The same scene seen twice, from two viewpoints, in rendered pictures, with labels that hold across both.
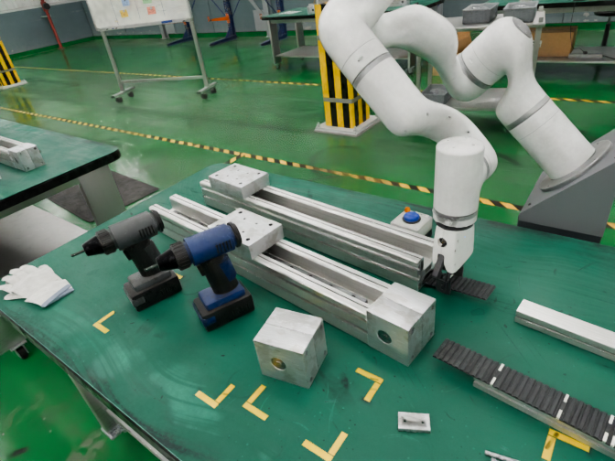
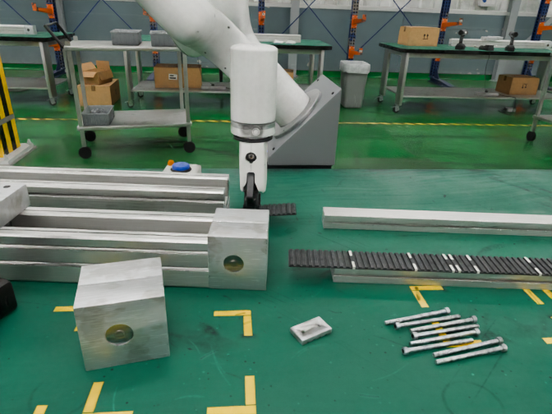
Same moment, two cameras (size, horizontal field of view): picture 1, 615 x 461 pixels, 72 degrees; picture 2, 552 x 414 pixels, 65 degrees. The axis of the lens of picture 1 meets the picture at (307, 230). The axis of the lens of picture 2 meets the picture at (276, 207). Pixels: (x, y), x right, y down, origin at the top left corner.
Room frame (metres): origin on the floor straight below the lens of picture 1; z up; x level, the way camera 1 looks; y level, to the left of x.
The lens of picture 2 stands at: (0.12, 0.25, 1.19)
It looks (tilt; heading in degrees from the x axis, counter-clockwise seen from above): 25 degrees down; 314
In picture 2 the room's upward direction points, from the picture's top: 2 degrees clockwise
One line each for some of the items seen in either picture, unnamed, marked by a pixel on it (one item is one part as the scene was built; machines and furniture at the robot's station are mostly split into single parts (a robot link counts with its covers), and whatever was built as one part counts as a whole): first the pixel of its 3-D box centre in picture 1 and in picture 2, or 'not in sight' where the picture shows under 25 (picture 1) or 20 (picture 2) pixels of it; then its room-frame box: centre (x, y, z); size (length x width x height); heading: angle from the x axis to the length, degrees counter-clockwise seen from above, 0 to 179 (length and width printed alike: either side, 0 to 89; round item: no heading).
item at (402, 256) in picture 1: (299, 219); (31, 194); (1.04, 0.02, 0.82); 0.80 x 0.10 x 0.09; 44
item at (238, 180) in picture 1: (240, 184); not in sight; (1.22, 0.19, 0.87); 0.16 x 0.11 x 0.07; 44
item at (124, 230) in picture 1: (129, 264); not in sight; (0.83, 0.42, 0.89); 0.20 x 0.08 x 0.22; 123
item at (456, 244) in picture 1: (452, 238); (252, 158); (0.71, -0.30, 0.92); 0.10 x 0.07 x 0.11; 134
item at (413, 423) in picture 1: (414, 422); (310, 330); (0.41, -0.13, 0.78); 0.05 x 0.03 x 0.01; 76
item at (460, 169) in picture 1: (458, 174); (253, 82); (0.71, -0.30, 1.06); 0.09 x 0.08 x 0.13; 133
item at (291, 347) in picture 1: (295, 342); (125, 305); (0.58, 0.05, 0.83); 0.11 x 0.10 x 0.10; 151
